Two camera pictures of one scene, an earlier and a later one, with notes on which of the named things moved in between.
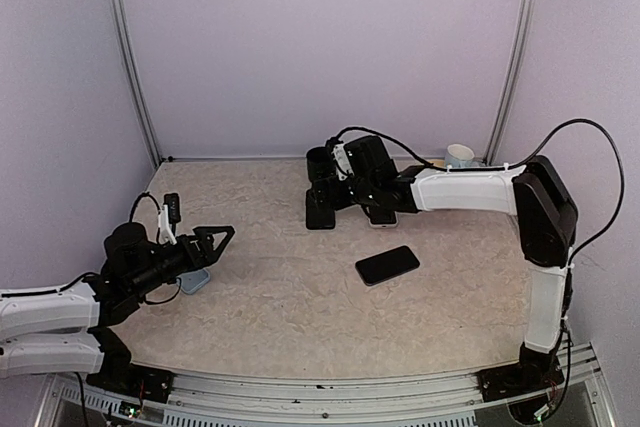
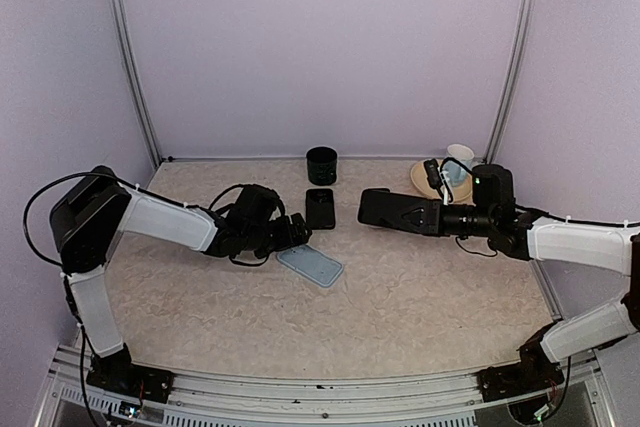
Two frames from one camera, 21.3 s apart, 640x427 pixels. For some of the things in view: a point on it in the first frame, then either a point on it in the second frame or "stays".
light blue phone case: [192, 281] -> [312, 264]
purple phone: [386, 265] -> [374, 203]
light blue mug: [459, 156] stays
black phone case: [319, 216] stays
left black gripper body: [188, 261] -> [286, 238]
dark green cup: [319, 163] stays
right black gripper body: [339, 198] -> [437, 222]
